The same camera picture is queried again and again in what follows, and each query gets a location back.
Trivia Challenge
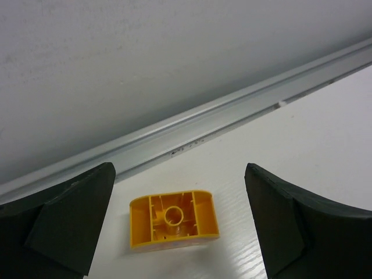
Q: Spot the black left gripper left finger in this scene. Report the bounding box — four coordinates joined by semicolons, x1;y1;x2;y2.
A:
1;163;116;278

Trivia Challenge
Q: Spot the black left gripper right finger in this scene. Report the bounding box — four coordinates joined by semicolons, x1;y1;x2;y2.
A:
245;163;371;278

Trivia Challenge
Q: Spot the yellow curved lego brick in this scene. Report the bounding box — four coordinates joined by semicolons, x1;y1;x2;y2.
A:
130;190;220;252

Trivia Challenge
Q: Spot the aluminium frame rail back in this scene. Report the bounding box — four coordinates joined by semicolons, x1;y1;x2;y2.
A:
1;39;371;203

